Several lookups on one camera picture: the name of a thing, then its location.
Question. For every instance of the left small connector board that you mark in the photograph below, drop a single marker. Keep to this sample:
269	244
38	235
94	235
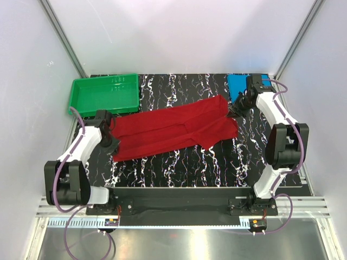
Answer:
111	222

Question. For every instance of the aluminium corner post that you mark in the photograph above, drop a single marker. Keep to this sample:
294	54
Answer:
312	14
51	15

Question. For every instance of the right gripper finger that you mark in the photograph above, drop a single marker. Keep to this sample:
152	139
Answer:
238	102
233	113

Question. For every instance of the green plastic tray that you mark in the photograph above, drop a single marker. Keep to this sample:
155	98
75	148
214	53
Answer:
117	93

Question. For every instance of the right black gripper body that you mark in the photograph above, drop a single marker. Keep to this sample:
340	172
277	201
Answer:
245	105

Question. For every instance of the red t shirt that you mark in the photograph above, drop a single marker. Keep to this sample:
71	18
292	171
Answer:
203	123

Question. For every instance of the right small connector board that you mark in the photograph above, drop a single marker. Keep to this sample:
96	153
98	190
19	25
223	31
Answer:
258	224

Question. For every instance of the left aluminium corner post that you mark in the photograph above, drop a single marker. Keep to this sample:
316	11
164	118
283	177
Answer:
51	15

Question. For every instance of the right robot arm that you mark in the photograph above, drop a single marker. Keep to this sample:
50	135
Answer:
285	151

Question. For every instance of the small connector board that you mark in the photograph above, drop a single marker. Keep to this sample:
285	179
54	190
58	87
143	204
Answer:
111	222
258	224

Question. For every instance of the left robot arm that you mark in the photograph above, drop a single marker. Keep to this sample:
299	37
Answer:
66	182

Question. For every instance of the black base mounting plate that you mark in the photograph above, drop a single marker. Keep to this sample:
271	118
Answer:
183	206

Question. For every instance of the folded blue t shirt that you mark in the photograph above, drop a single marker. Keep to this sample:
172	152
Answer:
237	86

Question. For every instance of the right aluminium corner post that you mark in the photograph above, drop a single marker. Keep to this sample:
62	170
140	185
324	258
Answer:
312	14

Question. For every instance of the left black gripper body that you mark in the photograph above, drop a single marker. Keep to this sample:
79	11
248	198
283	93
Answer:
107	141

